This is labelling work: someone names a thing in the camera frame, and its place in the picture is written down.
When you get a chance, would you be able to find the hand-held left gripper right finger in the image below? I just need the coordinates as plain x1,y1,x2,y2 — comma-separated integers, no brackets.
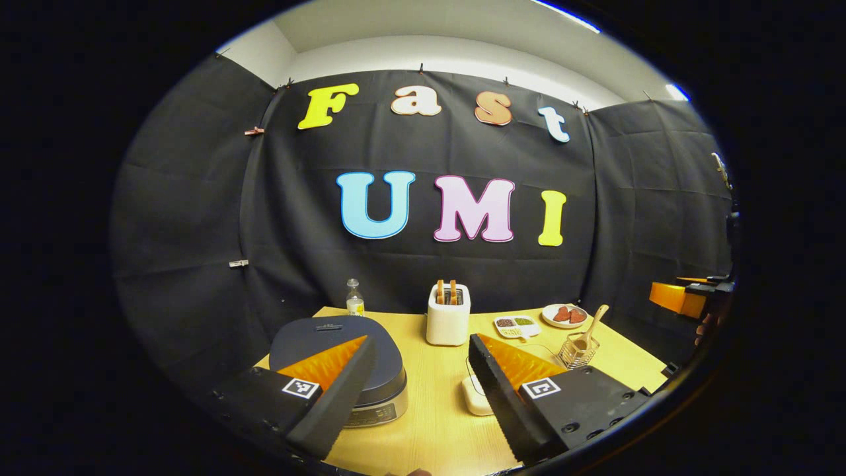
468,333,652,463

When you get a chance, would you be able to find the white toaster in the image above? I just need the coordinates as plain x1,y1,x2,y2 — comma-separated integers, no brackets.
426,283,471,346

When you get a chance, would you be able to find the wire chopstick holder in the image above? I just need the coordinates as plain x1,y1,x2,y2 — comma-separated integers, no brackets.
558,334,601,369

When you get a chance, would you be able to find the wooden spoon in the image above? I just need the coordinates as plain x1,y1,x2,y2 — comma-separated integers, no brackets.
572,305,609,351

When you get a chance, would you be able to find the grey silver rice cooker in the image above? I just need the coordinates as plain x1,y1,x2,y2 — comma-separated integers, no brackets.
268,315,408,428

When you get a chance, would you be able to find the white box of rice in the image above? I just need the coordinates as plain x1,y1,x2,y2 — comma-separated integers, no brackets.
461,344,562,417

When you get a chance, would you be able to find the black backdrop cloth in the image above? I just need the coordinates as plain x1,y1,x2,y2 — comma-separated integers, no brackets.
111,53,736,391

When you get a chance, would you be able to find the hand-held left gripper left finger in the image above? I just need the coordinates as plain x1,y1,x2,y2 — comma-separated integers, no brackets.
208,335,377,460

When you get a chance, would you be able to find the white round plate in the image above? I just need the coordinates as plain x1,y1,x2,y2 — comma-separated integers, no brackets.
542,304,589,329

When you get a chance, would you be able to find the white divided dish of beans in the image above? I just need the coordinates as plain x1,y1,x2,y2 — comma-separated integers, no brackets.
494,315,541,339

